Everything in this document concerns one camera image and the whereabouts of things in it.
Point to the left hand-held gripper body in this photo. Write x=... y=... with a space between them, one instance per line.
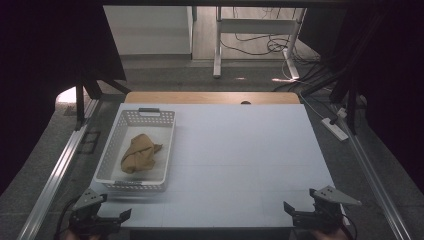
x=87 y=200

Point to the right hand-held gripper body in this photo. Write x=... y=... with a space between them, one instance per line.
x=328 y=208

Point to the white perforated plastic basket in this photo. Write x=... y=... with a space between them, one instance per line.
x=110 y=156

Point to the person's right hand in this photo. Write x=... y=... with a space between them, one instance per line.
x=330 y=236

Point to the person's left hand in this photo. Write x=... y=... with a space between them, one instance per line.
x=80 y=236

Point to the white power strip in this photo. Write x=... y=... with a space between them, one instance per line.
x=335 y=129

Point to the black metal stand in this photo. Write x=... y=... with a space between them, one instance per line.
x=80 y=100
x=350 y=100

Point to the black curtain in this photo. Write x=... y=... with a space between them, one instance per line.
x=40 y=83
x=390 y=83

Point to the wooden table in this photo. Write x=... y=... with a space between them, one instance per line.
x=200 y=97

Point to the white cabinet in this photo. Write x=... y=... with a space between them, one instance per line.
x=150 y=30

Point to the aluminium rail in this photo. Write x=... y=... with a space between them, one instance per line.
x=373 y=180
x=56 y=173

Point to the white metal desk frame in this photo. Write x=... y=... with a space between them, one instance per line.
x=256 y=26

